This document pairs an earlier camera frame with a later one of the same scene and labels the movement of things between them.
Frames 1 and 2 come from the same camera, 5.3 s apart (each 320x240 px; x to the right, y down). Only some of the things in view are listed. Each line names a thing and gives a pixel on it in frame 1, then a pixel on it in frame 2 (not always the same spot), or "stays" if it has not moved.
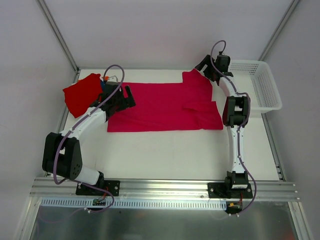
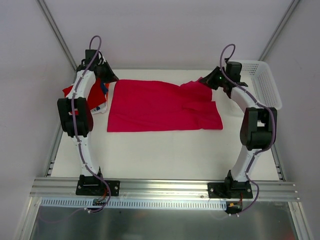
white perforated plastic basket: (254, 78) stays
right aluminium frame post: (292, 6) stays
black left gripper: (122, 99) -> (106, 72)
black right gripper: (206, 66) -> (212, 78)
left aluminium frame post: (61, 38) stays
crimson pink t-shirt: (169, 107) stays
